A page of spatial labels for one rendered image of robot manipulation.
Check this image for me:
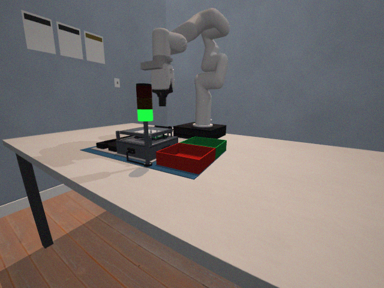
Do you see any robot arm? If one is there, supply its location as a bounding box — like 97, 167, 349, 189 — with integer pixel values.
140, 8, 230, 127

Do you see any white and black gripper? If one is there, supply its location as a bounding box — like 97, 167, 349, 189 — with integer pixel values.
151, 63, 175, 106

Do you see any green bin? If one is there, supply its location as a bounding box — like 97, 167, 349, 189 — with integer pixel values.
180, 136, 227, 159

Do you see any red open-top bin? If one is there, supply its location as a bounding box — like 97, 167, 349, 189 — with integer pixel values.
156, 143, 216, 174

